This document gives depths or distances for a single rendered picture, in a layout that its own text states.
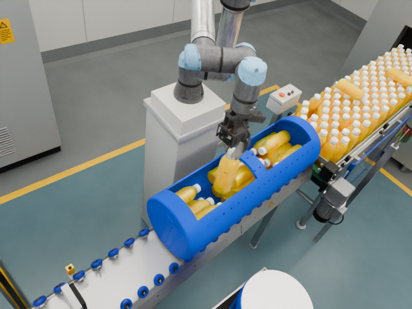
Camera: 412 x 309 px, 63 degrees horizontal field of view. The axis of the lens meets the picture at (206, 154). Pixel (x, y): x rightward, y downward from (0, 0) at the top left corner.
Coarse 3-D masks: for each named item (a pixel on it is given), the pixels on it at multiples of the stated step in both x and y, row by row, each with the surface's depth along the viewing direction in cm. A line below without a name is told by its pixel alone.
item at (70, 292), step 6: (66, 288) 113; (72, 288) 114; (66, 294) 112; (72, 294) 112; (78, 294) 113; (66, 300) 120; (72, 300) 111; (78, 300) 112; (84, 300) 112; (72, 306) 110; (78, 306) 110; (84, 306) 113
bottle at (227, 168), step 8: (224, 160) 117; (232, 160) 116; (224, 168) 118; (232, 168) 117; (216, 176) 124; (224, 176) 120; (232, 176) 121; (216, 184) 125; (224, 184) 123; (224, 192) 126
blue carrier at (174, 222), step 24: (288, 120) 170; (312, 144) 164; (264, 168) 146; (288, 168) 154; (168, 192) 130; (240, 192) 137; (264, 192) 146; (168, 216) 127; (192, 216) 124; (216, 216) 129; (240, 216) 141; (168, 240) 137; (192, 240) 123
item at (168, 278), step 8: (280, 192) 177; (264, 200) 169; (256, 208) 166; (248, 216) 163; (240, 224) 160; (208, 248) 149; (200, 256) 146; (184, 264) 141; (168, 280) 137; (152, 288) 132; (160, 288) 135; (136, 304) 128
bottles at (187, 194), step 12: (276, 132) 180; (288, 144) 176; (264, 156) 175; (276, 156) 169; (216, 168) 158; (180, 192) 145; (192, 192) 147; (216, 192) 160; (192, 204) 144; (204, 204) 143
